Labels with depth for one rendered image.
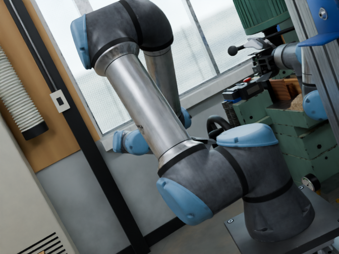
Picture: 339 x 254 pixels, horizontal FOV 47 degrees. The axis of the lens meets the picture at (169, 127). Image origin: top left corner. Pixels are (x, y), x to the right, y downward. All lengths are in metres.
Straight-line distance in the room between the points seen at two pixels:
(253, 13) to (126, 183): 1.66
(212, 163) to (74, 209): 2.04
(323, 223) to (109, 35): 0.60
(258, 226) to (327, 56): 0.39
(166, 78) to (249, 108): 0.49
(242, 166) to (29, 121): 1.82
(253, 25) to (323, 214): 0.81
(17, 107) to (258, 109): 1.47
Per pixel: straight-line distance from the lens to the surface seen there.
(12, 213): 2.42
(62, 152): 2.65
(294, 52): 1.10
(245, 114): 1.46
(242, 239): 0.91
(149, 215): 2.86
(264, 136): 0.80
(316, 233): 0.85
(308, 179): 1.35
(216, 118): 1.43
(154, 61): 1.02
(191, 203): 0.74
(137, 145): 1.15
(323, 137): 1.43
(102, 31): 0.89
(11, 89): 2.45
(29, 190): 2.39
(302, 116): 1.31
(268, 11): 1.49
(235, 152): 0.79
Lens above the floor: 1.28
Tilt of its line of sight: 12 degrees down
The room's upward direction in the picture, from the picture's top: 25 degrees counter-clockwise
